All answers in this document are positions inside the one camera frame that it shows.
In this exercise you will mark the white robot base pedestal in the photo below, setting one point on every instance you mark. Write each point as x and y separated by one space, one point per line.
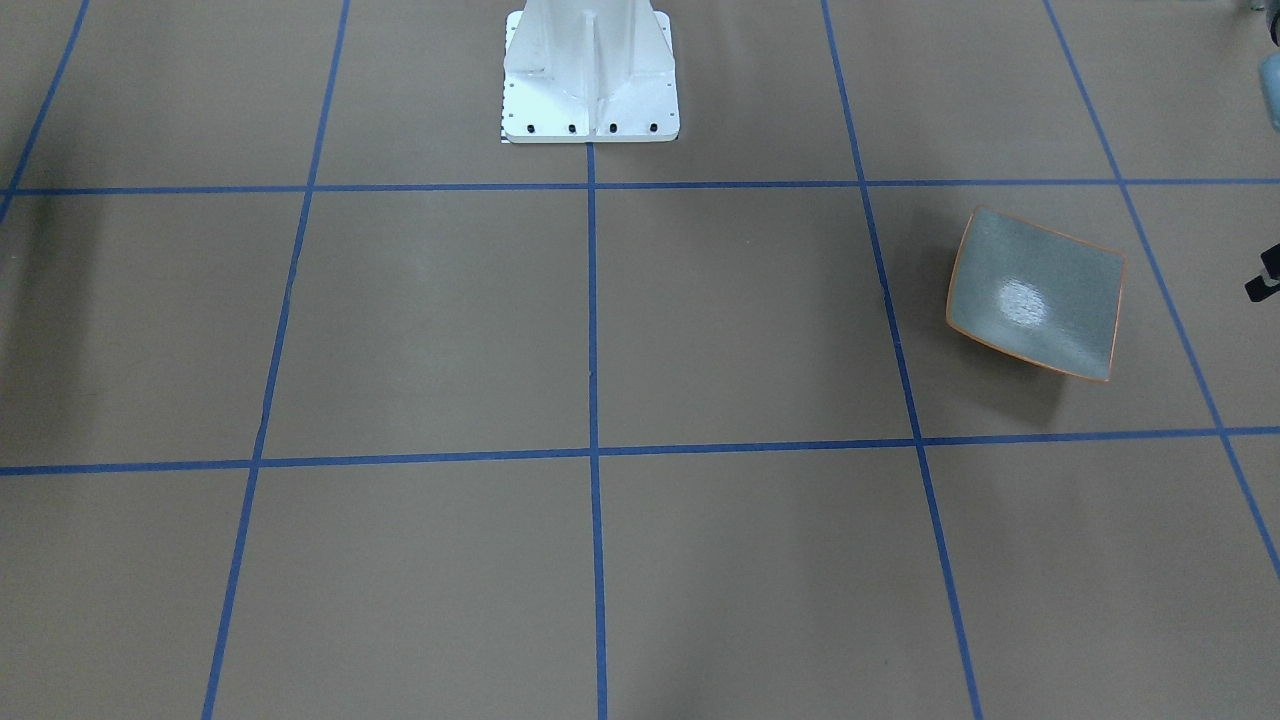
589 72

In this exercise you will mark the grey square plate orange rim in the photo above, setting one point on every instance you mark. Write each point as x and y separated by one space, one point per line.
1041 296

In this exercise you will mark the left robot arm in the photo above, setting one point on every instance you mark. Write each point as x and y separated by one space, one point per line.
1269 77

